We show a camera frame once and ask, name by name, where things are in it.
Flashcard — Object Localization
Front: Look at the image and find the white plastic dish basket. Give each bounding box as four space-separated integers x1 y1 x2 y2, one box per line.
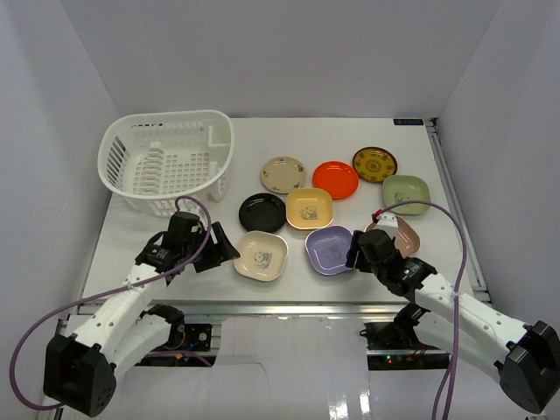
97 109 235 217

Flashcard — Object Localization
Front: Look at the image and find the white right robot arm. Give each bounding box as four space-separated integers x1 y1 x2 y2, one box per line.
346 229 559 414

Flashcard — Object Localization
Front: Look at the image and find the yellow patterned round plate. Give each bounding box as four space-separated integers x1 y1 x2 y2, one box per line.
352 146 398 184

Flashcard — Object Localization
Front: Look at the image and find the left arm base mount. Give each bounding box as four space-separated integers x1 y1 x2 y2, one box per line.
137 324 215 368

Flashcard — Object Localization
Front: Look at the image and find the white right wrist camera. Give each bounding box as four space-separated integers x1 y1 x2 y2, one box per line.
372 212 398 231

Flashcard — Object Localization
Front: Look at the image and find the blue table label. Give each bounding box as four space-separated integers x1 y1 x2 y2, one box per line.
393 118 424 126

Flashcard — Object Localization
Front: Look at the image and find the yellow square panda dish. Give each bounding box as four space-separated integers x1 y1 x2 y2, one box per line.
286 188 334 230

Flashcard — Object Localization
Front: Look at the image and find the purple square panda dish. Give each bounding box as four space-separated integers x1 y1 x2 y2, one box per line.
305 225 353 276

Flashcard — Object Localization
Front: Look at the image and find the pink square panda dish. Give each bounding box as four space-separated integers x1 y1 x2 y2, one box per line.
365 216 420 257

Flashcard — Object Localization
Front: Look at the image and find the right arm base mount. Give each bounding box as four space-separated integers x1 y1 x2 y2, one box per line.
360 322 450 371

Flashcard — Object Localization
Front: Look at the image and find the black round plate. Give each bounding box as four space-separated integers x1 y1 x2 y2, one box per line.
238 192 286 234

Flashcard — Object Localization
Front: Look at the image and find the cream floral round plate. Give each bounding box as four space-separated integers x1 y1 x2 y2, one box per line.
260 157 306 194

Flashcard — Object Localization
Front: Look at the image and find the cream square panda dish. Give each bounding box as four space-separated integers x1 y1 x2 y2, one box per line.
234 231 289 283

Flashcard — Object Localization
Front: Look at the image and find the orange round plate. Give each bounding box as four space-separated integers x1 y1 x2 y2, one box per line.
312 161 360 200

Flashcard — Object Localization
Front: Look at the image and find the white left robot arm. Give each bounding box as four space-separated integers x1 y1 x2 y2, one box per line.
43 212 240 417

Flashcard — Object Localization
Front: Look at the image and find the green square panda dish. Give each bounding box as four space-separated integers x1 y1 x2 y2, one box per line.
382 175 431 216

